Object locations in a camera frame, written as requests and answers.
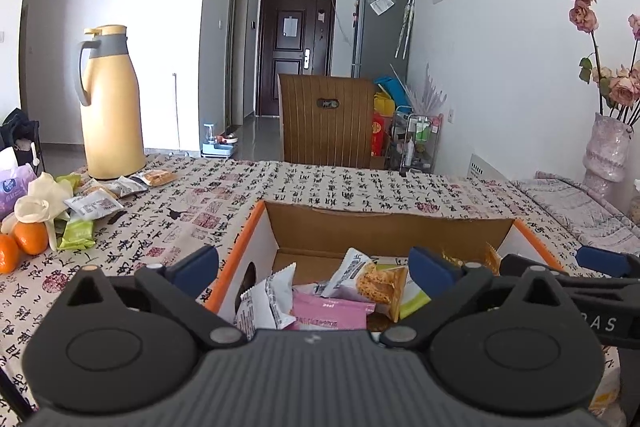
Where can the blue plastic item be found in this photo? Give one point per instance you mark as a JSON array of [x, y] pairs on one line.
[[390, 89]]

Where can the dried pink roses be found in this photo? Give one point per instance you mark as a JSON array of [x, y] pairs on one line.
[[622, 89]]

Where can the black bag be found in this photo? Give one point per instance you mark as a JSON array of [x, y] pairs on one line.
[[20, 129]]

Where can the grey quilted blanket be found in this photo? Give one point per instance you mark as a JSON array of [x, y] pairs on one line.
[[585, 212]]

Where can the white folded umbrella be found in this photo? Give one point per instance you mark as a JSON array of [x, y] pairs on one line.
[[406, 24]]

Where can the purple tissue pack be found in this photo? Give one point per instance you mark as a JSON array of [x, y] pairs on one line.
[[15, 189]]

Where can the yellow thermos jug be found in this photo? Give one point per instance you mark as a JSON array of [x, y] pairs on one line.
[[112, 107]]

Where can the white plastic bag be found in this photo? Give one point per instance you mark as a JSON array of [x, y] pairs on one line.
[[7, 157]]

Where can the pink snack packet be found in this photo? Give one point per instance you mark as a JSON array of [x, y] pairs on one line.
[[330, 314]]

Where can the white cracker snack packet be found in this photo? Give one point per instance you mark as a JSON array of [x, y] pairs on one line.
[[360, 274], [265, 302]]

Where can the yellow bag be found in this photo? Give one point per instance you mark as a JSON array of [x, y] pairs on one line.
[[382, 103]]

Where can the dark brown entrance door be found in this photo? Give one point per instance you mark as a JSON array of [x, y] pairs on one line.
[[295, 72]]

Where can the grey interior door frame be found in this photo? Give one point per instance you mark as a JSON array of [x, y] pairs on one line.
[[239, 47]]

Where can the paper sheet on refrigerator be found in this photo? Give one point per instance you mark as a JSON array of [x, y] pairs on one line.
[[382, 4]]

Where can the grey refrigerator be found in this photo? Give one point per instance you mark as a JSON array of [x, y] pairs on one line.
[[377, 42]]

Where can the pale feather decoration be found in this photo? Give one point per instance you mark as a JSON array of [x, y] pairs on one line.
[[427, 92]]

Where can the pink ribbed vase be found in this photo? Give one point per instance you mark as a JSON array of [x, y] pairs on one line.
[[606, 152]]

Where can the white label snack packet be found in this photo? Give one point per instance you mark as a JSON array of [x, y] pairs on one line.
[[95, 204]]

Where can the silver snack packet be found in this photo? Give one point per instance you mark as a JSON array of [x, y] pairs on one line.
[[127, 187]]

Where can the clear cracker snack packet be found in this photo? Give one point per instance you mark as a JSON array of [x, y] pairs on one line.
[[156, 178]]

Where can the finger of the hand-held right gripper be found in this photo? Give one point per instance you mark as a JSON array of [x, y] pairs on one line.
[[600, 289], [605, 259]]

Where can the red gift bag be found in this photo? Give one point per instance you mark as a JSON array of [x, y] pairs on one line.
[[379, 134]]

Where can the wall socket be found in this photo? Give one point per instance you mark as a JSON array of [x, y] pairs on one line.
[[453, 115]]

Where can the metal trolley rack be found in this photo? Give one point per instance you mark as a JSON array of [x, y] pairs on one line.
[[415, 142]]

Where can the lime green snack packet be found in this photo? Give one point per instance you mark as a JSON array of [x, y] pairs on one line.
[[412, 299]]

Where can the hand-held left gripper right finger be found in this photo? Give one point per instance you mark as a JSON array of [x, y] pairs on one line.
[[430, 272]]

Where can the brown wooden chair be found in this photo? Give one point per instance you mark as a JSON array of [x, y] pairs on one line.
[[325, 137]]

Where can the red cardboard box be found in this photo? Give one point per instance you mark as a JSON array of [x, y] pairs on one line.
[[390, 227]]

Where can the yellow orange snack packet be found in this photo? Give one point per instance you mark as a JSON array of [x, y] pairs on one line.
[[492, 259]]

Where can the cream fabric flower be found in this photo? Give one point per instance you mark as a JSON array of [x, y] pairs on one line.
[[42, 199]]

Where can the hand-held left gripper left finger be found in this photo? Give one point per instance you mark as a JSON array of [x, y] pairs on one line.
[[196, 268]]

